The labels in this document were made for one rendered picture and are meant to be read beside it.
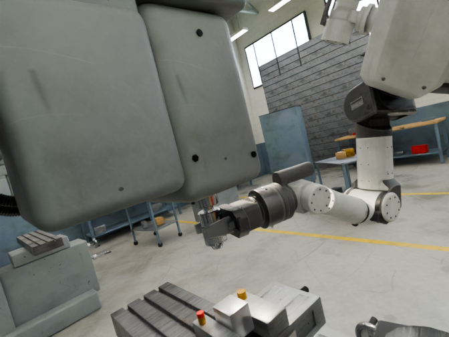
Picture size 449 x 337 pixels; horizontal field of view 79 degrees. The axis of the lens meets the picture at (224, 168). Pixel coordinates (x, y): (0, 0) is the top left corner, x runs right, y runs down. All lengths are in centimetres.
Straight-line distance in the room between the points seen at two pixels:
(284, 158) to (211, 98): 618
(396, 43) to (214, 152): 43
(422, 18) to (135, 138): 54
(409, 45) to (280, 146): 602
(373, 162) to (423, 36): 32
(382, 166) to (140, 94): 65
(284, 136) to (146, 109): 623
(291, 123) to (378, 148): 571
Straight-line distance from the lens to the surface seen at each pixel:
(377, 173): 84
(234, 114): 50
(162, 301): 108
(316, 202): 62
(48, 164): 34
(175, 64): 45
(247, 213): 55
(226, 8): 58
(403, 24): 67
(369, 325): 119
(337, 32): 75
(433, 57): 68
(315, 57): 893
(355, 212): 77
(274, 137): 664
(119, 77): 38
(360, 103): 83
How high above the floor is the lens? 139
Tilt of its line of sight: 4 degrees down
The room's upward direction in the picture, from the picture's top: 14 degrees counter-clockwise
